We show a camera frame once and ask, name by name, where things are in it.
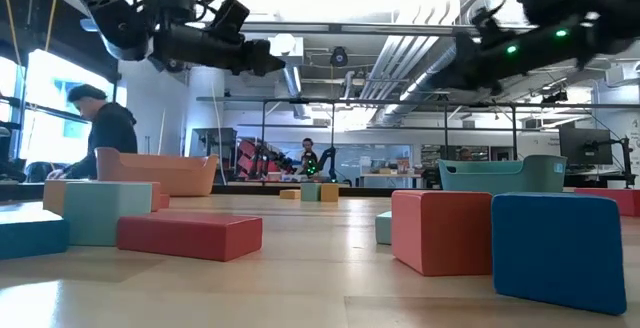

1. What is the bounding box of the large blue foam block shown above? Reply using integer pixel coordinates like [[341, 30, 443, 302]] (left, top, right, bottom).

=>
[[491, 192, 628, 317]]

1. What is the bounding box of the black computer monitor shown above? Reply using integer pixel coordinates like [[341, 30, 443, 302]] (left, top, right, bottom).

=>
[[558, 127, 614, 167]]

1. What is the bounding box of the large bright window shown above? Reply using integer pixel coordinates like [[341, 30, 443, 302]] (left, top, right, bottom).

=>
[[0, 50, 127, 167]]

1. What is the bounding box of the orange plastic bin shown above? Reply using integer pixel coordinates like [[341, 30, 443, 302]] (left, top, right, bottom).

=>
[[94, 146, 220, 198]]

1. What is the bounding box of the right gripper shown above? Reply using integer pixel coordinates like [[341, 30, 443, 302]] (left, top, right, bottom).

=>
[[430, 32, 506, 94]]

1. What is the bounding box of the small teal foam cube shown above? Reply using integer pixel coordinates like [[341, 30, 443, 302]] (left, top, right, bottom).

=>
[[63, 181, 154, 247], [374, 210, 394, 246]]

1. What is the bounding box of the long ceiling light bar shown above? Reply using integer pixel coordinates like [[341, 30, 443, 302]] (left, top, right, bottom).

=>
[[79, 17, 531, 38]]

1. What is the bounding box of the small coral foam cube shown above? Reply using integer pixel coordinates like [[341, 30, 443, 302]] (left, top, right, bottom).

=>
[[391, 189, 495, 277]]

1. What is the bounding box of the pale green foam block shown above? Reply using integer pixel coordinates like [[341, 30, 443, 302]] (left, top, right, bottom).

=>
[[300, 182, 323, 203]]

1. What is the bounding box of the black metal gantry frame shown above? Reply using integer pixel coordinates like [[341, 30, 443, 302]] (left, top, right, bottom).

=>
[[196, 96, 640, 189]]

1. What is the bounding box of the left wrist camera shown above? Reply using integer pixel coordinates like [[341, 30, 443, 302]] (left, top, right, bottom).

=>
[[212, 0, 251, 44]]

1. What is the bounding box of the corrugated silver air duct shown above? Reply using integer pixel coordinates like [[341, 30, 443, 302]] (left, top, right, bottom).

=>
[[382, 47, 459, 127]]

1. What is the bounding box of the round black ceiling device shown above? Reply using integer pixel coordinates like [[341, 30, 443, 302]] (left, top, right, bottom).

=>
[[329, 45, 350, 69]]

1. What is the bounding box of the grey background cabinet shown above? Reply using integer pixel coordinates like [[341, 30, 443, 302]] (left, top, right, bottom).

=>
[[189, 127, 239, 172]]

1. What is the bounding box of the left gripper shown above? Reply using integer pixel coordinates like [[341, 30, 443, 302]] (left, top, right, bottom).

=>
[[189, 26, 287, 78]]

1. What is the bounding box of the black ceiling spotlight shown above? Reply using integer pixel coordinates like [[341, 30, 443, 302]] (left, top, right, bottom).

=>
[[541, 89, 570, 105]]

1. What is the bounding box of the red background machine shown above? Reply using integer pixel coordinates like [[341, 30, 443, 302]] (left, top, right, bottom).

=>
[[236, 137, 282, 180]]

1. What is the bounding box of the black table frame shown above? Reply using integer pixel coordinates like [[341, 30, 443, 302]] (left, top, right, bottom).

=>
[[0, 182, 441, 202]]

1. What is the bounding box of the large red foam block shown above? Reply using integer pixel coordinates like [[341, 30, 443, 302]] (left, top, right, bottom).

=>
[[573, 187, 640, 218]]

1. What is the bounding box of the large coral foam block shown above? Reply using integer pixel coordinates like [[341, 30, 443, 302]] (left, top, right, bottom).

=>
[[42, 178, 162, 218]]

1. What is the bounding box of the yellow hanging strap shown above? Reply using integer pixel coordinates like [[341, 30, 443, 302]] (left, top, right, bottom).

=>
[[43, 0, 58, 52]]

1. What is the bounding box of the teal plastic bin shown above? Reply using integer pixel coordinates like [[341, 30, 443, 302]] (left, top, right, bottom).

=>
[[437, 154, 569, 194]]

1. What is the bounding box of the wooden background table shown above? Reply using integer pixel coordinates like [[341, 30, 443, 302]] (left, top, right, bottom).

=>
[[358, 169, 430, 189]]

